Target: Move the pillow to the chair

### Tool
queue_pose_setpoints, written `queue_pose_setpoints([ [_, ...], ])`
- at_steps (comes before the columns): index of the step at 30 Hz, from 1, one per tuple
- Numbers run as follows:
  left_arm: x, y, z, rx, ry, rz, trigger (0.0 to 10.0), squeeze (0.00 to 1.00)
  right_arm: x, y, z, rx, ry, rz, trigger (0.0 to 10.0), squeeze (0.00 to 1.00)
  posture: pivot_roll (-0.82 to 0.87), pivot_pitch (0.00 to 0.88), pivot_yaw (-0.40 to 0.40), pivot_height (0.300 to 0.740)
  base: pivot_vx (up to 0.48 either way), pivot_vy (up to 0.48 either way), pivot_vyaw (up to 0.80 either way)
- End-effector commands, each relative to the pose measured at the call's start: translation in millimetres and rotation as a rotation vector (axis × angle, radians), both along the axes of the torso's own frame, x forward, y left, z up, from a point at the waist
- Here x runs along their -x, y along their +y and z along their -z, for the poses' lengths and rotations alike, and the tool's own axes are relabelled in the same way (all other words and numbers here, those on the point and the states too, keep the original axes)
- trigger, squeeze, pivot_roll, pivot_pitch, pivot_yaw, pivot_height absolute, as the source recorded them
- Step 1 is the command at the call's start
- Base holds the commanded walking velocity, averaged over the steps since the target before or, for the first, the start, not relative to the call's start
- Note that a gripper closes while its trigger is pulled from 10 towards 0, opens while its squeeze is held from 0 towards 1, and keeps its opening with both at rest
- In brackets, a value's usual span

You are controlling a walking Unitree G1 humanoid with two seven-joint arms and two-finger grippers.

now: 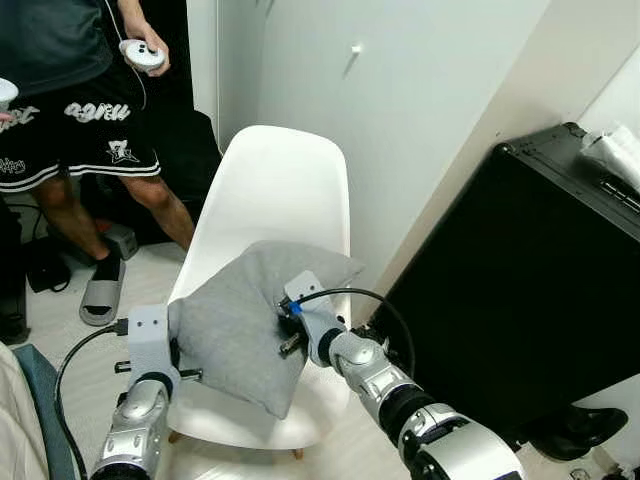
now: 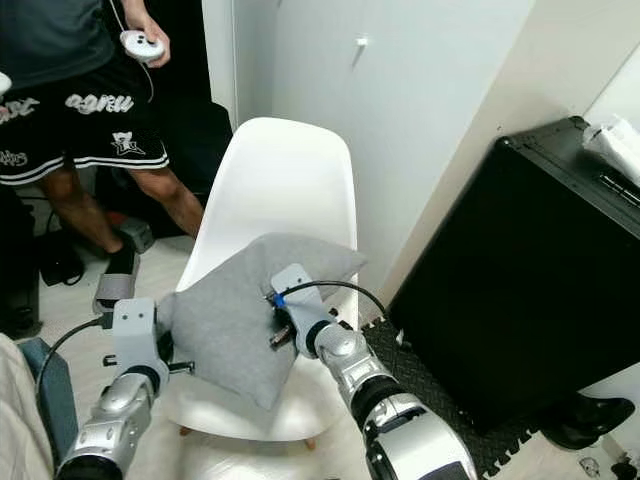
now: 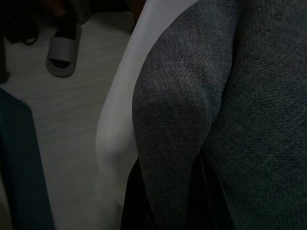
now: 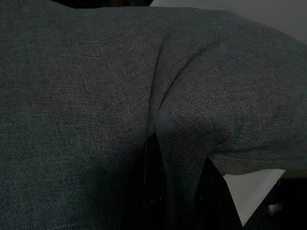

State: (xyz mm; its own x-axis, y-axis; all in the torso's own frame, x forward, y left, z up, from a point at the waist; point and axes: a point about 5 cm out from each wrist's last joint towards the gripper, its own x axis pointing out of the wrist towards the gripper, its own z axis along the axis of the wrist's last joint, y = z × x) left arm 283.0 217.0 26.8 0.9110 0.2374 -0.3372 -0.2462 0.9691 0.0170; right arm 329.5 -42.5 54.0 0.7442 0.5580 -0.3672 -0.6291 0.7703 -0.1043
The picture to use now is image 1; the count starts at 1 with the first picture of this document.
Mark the grey pillow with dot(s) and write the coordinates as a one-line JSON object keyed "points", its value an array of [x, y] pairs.
{"points": [[230, 330]]}

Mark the white handheld controller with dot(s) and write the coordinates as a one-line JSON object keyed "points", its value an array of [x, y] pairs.
{"points": [[5, 92], [142, 55]]}

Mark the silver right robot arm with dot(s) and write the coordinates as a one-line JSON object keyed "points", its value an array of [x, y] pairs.
{"points": [[400, 410]]}

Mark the white plastic chair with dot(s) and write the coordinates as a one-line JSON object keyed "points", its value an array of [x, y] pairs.
{"points": [[280, 190]]}

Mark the person's left hand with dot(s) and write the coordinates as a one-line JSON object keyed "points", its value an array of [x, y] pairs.
{"points": [[135, 30]]}

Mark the grey slide sandal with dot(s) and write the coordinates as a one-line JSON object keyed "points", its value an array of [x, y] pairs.
{"points": [[102, 295]]}

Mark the small grey box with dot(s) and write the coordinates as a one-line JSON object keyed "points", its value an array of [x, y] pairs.
{"points": [[122, 242]]}

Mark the dark teal bed base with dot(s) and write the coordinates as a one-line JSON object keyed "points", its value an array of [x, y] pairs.
{"points": [[40, 380]]}

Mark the black floor bag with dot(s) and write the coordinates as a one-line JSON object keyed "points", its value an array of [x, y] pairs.
{"points": [[48, 265]]}

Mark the bed with beige sheet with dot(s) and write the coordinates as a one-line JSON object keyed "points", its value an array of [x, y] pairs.
{"points": [[15, 420]]}

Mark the large black case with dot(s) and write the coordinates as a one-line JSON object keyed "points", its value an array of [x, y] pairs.
{"points": [[520, 290]]}

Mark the black shoe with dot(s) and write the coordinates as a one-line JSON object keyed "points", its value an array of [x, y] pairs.
{"points": [[575, 430]]}

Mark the white plastic bag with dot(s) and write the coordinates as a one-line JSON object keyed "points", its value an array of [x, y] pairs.
{"points": [[615, 150]]}

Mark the person in black shorts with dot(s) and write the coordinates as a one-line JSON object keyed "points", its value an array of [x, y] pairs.
{"points": [[60, 50]]}

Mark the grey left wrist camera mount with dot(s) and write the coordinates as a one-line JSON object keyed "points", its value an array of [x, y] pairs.
{"points": [[148, 335]]}

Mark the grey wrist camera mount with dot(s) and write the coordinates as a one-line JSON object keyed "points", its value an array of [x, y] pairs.
{"points": [[310, 300], [148, 335]]}

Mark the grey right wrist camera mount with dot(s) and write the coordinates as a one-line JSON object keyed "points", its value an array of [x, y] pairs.
{"points": [[310, 300]]}

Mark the white wall hook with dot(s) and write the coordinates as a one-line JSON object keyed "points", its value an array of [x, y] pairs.
{"points": [[355, 48]]}

